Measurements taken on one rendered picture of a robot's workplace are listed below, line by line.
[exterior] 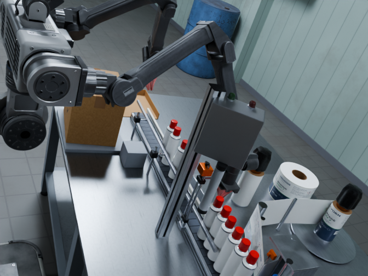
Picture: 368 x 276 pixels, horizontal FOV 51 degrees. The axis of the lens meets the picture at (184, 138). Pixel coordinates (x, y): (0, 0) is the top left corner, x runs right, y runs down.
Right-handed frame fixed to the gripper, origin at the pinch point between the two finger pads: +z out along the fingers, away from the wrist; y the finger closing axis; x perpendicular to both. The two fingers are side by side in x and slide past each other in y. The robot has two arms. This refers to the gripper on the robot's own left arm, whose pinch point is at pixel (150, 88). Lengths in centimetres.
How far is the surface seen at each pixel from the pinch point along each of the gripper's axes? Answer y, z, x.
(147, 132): 9.8, 19.3, 22.6
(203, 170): -8, 38, -50
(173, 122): 8.2, 17.1, -6.7
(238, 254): -3, 67, -61
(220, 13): 230, -149, 216
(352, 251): 69, 80, -55
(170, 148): 6.2, 28.8, -5.3
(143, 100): 28, -4, 58
